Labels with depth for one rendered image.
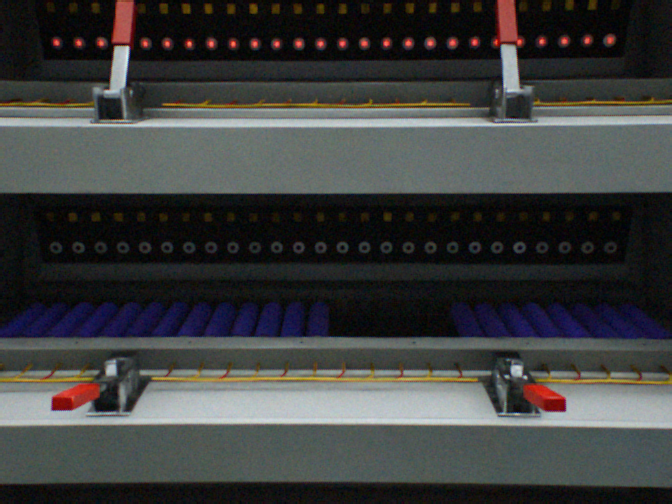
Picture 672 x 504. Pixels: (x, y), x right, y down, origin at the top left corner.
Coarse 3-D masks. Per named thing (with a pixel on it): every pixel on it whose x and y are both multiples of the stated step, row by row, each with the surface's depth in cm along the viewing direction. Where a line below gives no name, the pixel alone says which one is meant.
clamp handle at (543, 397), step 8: (512, 368) 38; (520, 368) 38; (512, 376) 38; (520, 376) 38; (512, 384) 38; (520, 384) 36; (528, 384) 36; (528, 392) 34; (536, 392) 33; (544, 392) 33; (552, 392) 33; (536, 400) 33; (544, 400) 32; (552, 400) 32; (560, 400) 32; (544, 408) 32; (552, 408) 32; (560, 408) 32
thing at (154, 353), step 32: (0, 352) 42; (32, 352) 42; (64, 352) 42; (96, 352) 42; (160, 352) 42; (192, 352) 42; (224, 352) 42; (256, 352) 42; (288, 352) 42; (320, 352) 42; (352, 352) 42; (384, 352) 42; (416, 352) 42; (448, 352) 42; (480, 352) 42; (544, 352) 42; (576, 352) 42; (608, 352) 42; (640, 352) 42
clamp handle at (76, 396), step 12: (108, 372) 39; (84, 384) 35; (96, 384) 35; (108, 384) 37; (60, 396) 32; (72, 396) 32; (84, 396) 33; (96, 396) 35; (60, 408) 32; (72, 408) 32
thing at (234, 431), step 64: (0, 256) 54; (0, 320) 52; (0, 384) 42; (64, 384) 42; (192, 384) 42; (256, 384) 42; (320, 384) 42; (384, 384) 42; (448, 384) 42; (576, 384) 42; (640, 384) 42; (0, 448) 38; (64, 448) 38; (128, 448) 38; (192, 448) 38; (256, 448) 38; (320, 448) 38; (384, 448) 38; (448, 448) 38; (512, 448) 38; (576, 448) 38; (640, 448) 37
